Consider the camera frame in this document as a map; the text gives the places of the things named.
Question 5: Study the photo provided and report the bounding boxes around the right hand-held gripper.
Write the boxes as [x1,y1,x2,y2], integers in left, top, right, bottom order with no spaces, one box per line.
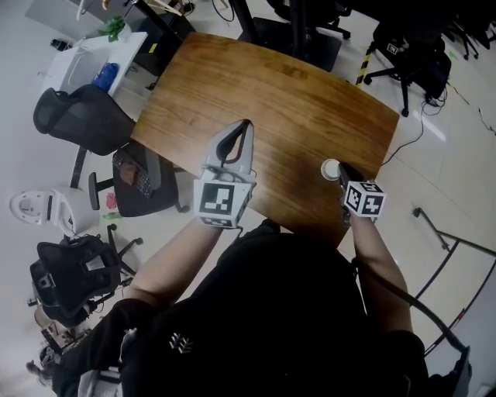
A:
[337,161,388,228]

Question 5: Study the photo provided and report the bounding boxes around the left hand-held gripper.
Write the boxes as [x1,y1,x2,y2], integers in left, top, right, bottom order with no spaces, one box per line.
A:
[192,119,257,230]

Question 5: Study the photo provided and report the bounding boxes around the white paper cup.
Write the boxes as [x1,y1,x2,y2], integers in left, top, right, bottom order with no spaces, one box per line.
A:
[320,158,344,181]

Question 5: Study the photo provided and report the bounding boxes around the person's right forearm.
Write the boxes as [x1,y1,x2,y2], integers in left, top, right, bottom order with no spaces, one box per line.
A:
[348,215,414,334]

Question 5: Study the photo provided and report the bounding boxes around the person's left forearm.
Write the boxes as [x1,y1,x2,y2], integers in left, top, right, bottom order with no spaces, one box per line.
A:
[126,220,233,307]

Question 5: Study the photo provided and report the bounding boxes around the black keyboard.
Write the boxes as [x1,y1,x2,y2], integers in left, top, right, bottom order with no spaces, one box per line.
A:
[112,149,154,199]

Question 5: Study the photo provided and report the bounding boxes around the brown leather wallet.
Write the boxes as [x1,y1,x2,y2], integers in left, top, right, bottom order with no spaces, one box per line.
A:
[119,162,140,185]

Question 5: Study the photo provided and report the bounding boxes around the black cabinet yellow sticker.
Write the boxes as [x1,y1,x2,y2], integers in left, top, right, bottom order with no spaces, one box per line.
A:
[133,15,197,78]

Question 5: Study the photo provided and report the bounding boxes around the black display stand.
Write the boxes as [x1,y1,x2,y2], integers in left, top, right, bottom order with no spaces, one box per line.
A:
[228,0,342,73]

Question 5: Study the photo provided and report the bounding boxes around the black office chair white tag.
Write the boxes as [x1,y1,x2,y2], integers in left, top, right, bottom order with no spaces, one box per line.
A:
[363,21,453,118]

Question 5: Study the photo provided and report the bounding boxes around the white side table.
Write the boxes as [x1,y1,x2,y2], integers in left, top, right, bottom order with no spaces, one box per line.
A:
[40,31,150,98]

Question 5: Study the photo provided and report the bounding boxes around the black mesh office chair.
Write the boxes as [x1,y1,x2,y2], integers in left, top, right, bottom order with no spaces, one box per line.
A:
[29,223,144,329]
[33,84,191,218]

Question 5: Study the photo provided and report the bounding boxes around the blue cloth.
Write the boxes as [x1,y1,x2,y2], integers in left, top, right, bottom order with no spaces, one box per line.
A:
[91,61,120,92]

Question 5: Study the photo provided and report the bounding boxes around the black coat rack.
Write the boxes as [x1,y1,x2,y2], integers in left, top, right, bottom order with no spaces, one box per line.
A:
[131,0,184,42]

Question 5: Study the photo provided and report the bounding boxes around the wooden clothes hanger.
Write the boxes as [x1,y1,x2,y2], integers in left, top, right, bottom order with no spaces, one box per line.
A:
[146,0,183,16]

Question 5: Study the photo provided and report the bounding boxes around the white round plastic appliance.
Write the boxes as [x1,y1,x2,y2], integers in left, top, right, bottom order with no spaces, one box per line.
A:
[9,185,101,237]

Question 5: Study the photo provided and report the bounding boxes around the person's black shirt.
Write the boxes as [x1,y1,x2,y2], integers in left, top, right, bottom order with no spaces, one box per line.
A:
[52,219,429,397]

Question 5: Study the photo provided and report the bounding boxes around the green potted plant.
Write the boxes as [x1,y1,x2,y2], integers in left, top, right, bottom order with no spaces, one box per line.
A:
[97,15,132,43]

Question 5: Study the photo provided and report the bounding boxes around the grey cabinet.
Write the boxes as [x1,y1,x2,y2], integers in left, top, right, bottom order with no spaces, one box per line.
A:
[25,0,105,28]

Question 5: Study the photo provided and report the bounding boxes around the white fabric pouch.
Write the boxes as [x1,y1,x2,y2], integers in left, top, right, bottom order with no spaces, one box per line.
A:
[77,368,124,397]

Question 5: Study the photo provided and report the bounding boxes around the black power cable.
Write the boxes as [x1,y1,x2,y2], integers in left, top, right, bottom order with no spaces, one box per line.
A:
[381,101,427,167]

